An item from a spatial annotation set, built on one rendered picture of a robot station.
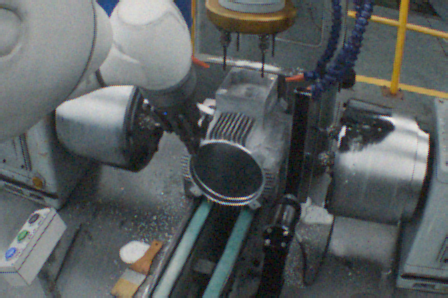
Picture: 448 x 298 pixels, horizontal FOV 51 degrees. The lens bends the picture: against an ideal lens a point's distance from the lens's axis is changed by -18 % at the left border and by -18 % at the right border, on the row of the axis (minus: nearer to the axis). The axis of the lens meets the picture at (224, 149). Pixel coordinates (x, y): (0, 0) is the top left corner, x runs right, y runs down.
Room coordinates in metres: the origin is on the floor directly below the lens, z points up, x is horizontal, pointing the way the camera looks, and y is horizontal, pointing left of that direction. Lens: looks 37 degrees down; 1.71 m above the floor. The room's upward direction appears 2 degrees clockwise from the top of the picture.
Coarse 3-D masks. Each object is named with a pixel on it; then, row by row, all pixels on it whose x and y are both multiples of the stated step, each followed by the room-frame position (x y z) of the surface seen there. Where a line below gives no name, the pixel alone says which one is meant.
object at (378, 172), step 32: (320, 128) 0.95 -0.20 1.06; (352, 128) 0.83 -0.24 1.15; (384, 128) 0.82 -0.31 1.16; (416, 128) 0.82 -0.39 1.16; (320, 160) 0.84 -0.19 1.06; (352, 160) 0.78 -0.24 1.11; (384, 160) 0.77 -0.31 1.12; (416, 160) 0.77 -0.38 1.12; (352, 192) 0.76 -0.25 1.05; (384, 192) 0.74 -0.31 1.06; (416, 192) 0.73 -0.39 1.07
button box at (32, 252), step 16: (48, 208) 0.65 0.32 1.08; (32, 224) 0.61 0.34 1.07; (48, 224) 0.61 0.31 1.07; (64, 224) 0.64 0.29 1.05; (16, 240) 0.58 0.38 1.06; (32, 240) 0.56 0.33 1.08; (48, 240) 0.59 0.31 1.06; (16, 256) 0.52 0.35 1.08; (32, 256) 0.54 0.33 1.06; (48, 256) 0.56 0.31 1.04; (0, 272) 0.50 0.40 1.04; (16, 272) 0.49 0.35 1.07; (32, 272) 0.51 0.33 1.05
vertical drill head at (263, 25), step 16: (208, 0) 0.99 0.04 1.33; (224, 0) 0.95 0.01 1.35; (240, 0) 0.94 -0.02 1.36; (256, 0) 0.94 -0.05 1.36; (272, 0) 0.95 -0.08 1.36; (288, 0) 1.02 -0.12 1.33; (208, 16) 0.95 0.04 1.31; (224, 16) 0.91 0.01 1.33; (240, 16) 0.90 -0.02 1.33; (256, 16) 0.91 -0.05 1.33; (272, 16) 0.91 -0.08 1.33; (288, 16) 0.93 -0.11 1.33; (224, 32) 0.94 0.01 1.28; (240, 32) 0.90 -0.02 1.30; (256, 32) 0.90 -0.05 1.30; (272, 32) 0.91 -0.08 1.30; (224, 48) 0.95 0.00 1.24; (272, 48) 1.02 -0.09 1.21; (224, 64) 0.95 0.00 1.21
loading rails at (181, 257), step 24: (192, 216) 0.83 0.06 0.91; (216, 216) 0.89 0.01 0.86; (240, 216) 0.83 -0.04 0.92; (264, 216) 0.89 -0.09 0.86; (192, 240) 0.76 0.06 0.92; (240, 240) 0.76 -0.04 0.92; (168, 264) 0.68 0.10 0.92; (192, 264) 0.73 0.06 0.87; (216, 264) 0.75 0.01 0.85; (240, 264) 0.70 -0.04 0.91; (168, 288) 0.62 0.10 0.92; (216, 288) 0.63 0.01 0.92; (240, 288) 0.72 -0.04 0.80
